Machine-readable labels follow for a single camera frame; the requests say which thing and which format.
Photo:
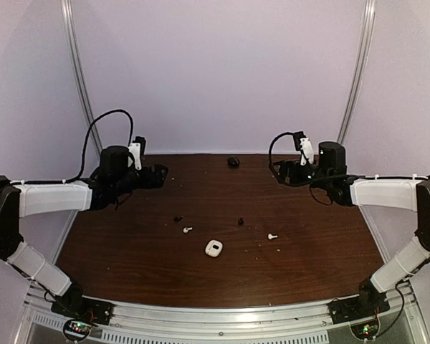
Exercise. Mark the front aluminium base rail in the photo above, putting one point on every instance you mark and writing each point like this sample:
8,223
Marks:
309,322

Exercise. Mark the black earbud charging case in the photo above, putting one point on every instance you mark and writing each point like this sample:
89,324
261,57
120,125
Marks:
233,162

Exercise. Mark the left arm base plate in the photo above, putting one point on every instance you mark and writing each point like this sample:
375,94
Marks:
84,308

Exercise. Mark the right aluminium frame post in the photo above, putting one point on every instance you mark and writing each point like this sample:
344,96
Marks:
366,35

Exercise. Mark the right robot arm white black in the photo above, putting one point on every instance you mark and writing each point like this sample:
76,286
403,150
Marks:
327,171

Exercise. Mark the aluminium frame post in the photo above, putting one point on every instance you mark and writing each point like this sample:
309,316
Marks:
366,35
74,52

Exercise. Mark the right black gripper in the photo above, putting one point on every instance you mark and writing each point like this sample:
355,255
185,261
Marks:
285,165

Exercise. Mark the white earbud charging case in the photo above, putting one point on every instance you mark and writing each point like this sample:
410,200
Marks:
213,248

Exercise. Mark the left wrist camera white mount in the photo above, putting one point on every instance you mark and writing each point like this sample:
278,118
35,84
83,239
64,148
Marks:
136,152

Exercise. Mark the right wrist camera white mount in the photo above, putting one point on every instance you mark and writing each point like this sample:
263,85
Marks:
304,146

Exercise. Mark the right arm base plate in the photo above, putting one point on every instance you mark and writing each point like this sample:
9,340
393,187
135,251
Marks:
351,309

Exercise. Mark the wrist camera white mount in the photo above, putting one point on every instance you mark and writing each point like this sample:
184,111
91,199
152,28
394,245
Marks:
136,152
304,146

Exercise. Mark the left aluminium frame post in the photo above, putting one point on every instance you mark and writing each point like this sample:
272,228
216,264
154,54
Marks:
74,52

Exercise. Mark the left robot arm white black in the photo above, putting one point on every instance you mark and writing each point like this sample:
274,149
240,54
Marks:
119,173

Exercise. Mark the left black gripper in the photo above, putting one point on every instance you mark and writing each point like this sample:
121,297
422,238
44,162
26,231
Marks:
158,180

